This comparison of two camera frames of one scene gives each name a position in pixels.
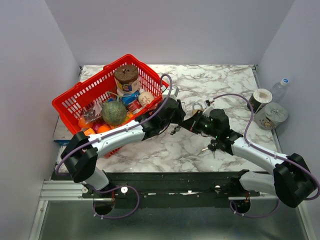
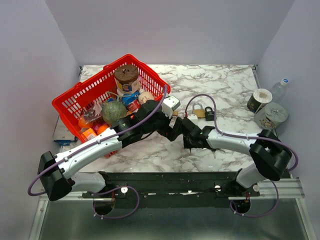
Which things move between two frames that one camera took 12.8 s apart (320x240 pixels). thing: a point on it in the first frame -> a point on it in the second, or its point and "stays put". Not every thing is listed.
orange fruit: (82, 123) stays put
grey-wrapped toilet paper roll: (271, 115) stays put
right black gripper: (192, 123) -> (187, 145)
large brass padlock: (194, 110) stays put
